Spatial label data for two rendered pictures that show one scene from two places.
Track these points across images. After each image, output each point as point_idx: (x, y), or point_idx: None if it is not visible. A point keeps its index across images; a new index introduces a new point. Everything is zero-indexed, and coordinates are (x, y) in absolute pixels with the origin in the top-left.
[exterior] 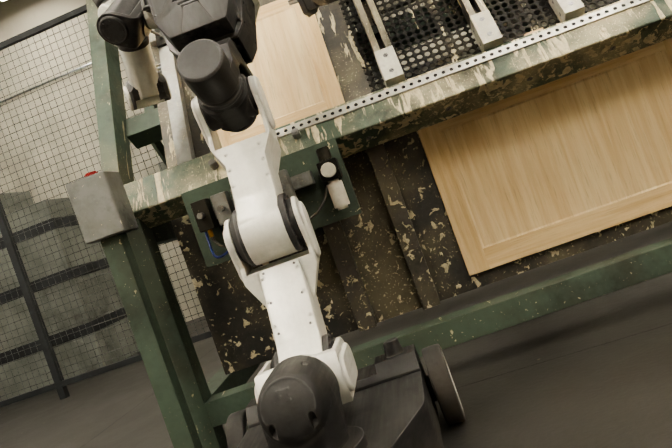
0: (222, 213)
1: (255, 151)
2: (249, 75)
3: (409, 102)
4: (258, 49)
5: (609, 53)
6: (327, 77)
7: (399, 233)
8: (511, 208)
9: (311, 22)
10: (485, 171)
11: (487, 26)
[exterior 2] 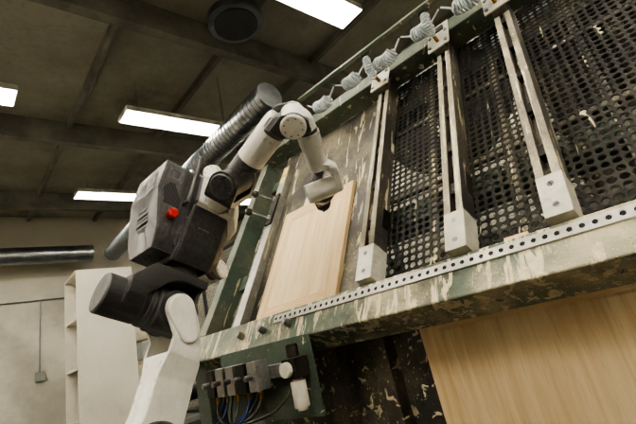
0: (219, 387)
1: (155, 370)
2: (196, 287)
3: (368, 309)
4: (309, 232)
5: (621, 276)
6: (334, 265)
7: None
8: None
9: (344, 210)
10: (488, 386)
11: (455, 229)
